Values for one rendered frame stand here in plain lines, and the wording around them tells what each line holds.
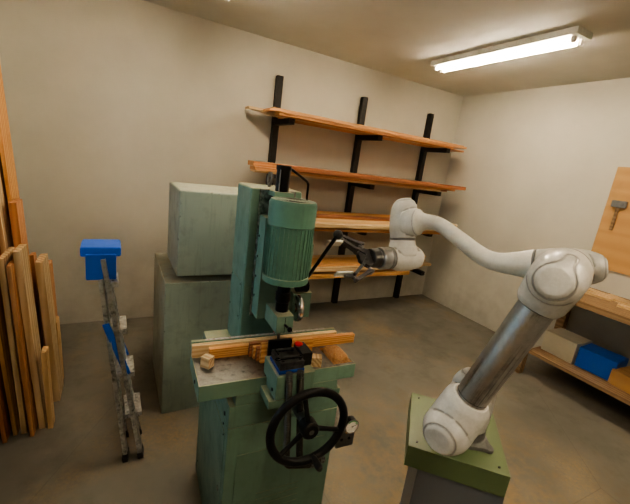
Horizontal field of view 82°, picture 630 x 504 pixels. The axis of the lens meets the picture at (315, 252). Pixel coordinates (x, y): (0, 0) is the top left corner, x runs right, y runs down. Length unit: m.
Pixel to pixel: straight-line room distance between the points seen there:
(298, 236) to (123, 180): 2.49
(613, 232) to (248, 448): 3.57
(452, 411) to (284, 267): 0.72
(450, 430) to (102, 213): 3.11
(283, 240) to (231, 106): 2.55
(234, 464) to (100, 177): 2.66
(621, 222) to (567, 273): 3.08
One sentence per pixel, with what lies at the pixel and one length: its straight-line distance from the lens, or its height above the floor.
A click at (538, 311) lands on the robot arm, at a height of 1.33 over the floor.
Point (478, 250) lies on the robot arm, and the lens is 1.38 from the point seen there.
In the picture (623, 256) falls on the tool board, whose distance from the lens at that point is 4.14.
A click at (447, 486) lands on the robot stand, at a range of 1.65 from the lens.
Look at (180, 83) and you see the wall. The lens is 3.61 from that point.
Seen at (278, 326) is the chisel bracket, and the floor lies 1.03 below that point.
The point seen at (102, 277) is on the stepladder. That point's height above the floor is 1.02.
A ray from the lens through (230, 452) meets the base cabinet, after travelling 1.50.
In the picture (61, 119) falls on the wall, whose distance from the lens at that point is 3.56.
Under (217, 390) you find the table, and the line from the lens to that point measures 1.32.
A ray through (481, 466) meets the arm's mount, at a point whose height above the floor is 0.69.
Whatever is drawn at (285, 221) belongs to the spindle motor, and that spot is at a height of 1.44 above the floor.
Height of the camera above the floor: 1.64
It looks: 14 degrees down
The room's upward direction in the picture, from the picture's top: 7 degrees clockwise
